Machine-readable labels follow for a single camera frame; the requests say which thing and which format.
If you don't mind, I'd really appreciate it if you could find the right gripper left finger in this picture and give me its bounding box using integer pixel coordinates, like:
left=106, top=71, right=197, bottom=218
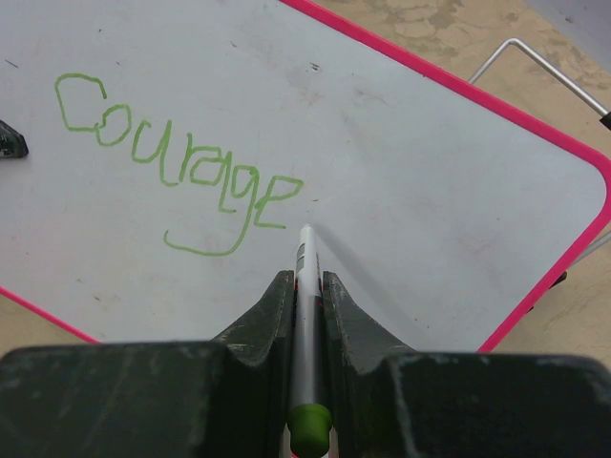
left=1, top=271, right=294, bottom=457

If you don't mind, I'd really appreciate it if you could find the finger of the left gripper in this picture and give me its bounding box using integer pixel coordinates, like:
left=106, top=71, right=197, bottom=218
left=0, top=121, right=29, bottom=158

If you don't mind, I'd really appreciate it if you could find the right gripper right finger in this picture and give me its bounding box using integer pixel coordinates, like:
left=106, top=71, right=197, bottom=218
left=323, top=272, right=610, bottom=457

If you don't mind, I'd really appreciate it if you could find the white whiteboard marker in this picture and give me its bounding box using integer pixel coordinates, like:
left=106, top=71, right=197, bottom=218
left=286, top=225, right=332, bottom=457

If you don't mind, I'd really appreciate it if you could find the pink framed whiteboard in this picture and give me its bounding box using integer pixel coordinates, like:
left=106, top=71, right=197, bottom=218
left=1, top=1, right=610, bottom=351

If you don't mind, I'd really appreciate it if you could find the wire whiteboard stand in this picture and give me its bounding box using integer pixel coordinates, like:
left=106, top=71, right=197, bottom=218
left=467, top=37, right=610, bottom=289

